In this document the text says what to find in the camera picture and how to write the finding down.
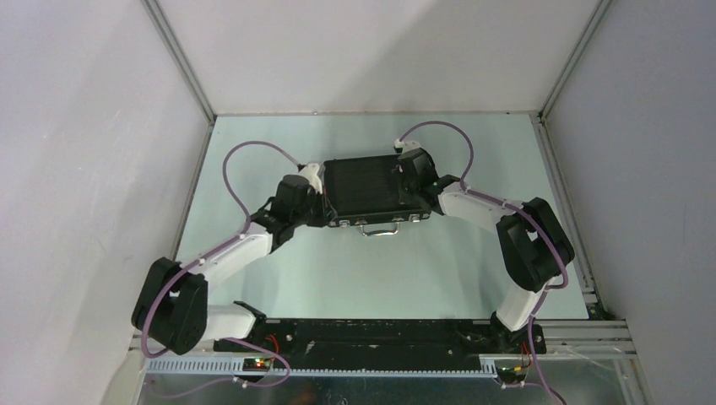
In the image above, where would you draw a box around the black poker set case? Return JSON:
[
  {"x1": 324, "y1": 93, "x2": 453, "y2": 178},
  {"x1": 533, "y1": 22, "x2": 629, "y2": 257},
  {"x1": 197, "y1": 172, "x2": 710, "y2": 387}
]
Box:
[{"x1": 323, "y1": 155, "x2": 431, "y2": 238}]

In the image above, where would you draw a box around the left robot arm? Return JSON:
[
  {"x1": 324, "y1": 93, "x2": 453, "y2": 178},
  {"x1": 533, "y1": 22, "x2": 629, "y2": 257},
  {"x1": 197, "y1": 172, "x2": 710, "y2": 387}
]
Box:
[{"x1": 132, "y1": 165, "x2": 326, "y2": 359}]

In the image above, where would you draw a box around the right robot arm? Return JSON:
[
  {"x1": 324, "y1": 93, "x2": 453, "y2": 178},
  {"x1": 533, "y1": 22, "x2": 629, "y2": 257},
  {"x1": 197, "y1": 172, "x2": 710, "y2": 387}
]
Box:
[{"x1": 394, "y1": 142, "x2": 575, "y2": 353}]

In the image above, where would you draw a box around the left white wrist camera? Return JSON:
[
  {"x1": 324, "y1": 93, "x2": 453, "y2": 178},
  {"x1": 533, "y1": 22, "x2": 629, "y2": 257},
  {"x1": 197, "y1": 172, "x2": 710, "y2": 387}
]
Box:
[{"x1": 298, "y1": 163, "x2": 324, "y2": 194}]

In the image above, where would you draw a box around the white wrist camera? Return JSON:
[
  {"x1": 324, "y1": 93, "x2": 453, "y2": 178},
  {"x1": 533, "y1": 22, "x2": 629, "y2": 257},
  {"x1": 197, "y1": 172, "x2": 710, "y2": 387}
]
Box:
[
  {"x1": 393, "y1": 139, "x2": 421, "y2": 154},
  {"x1": 298, "y1": 163, "x2": 324, "y2": 194}
]

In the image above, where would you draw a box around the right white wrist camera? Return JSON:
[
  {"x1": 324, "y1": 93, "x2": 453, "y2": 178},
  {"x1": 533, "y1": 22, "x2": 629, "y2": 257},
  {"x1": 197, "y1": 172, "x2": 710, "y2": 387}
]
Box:
[{"x1": 393, "y1": 139, "x2": 421, "y2": 154}]

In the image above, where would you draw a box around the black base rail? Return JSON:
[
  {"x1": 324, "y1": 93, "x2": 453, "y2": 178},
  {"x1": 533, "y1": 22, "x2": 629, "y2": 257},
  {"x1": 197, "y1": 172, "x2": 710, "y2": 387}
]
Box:
[{"x1": 246, "y1": 317, "x2": 546, "y2": 372}]

